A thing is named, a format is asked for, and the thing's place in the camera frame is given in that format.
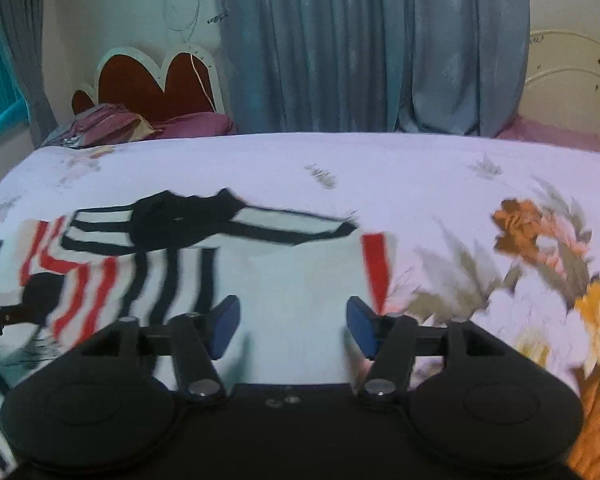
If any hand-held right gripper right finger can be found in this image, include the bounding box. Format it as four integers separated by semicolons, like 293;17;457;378
346;296;518;406

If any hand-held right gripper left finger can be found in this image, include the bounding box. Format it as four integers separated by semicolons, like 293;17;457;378
81;295;242;405

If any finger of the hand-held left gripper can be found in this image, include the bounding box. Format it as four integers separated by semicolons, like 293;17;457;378
0;275;63;337

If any striped knit sweater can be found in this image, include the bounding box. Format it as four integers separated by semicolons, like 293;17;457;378
0;187;398;480

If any floral white bed sheet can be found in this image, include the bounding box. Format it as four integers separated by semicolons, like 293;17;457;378
0;132;600;480

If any pink pillow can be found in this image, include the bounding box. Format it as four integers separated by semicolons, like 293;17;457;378
495;115;600;157
150;112;238;139

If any patterned folded blanket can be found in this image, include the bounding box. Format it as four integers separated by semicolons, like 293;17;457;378
42;104;163;149

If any red heart-shaped headboard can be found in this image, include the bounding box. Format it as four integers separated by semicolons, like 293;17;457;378
71;46;227;125

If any grey side curtain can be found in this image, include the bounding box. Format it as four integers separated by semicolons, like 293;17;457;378
0;0;59;147

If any blue-grey curtain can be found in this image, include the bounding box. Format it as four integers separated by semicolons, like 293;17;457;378
212;0;531;137

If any white cord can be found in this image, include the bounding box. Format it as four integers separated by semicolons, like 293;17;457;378
189;52;217;112

